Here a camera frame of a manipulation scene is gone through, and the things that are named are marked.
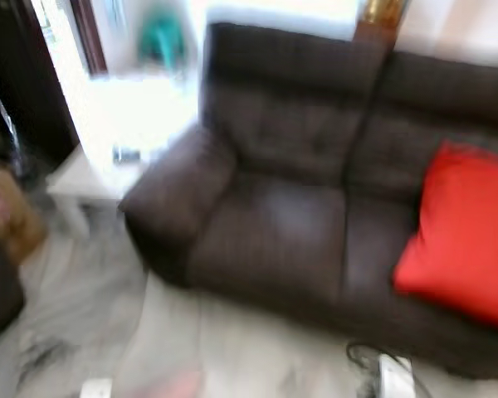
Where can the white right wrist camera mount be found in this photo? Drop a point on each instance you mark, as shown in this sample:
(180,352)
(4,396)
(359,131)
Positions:
(396,377)

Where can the white side table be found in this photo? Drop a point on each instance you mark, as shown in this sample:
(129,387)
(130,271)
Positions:
(83,178)

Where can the brown fabric sofa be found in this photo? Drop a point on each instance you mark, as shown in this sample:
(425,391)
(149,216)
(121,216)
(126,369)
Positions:
(290,224)

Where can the pink pillow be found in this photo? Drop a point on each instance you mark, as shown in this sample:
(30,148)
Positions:
(170,385)

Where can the grey armchair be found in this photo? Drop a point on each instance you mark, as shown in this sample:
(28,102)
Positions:
(0,290)

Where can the dark wooden door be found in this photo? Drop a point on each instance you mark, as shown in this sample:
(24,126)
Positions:
(29,75)

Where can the green plastic chair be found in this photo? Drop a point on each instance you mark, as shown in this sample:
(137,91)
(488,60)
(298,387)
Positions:
(162,41)

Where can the brass vase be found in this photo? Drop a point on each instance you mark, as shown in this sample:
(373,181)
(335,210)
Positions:
(385,10)

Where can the brown wooden stand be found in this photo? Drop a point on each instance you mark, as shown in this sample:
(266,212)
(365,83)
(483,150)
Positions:
(375,31)

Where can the red pillow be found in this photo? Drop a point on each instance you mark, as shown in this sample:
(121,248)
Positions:
(465,240)

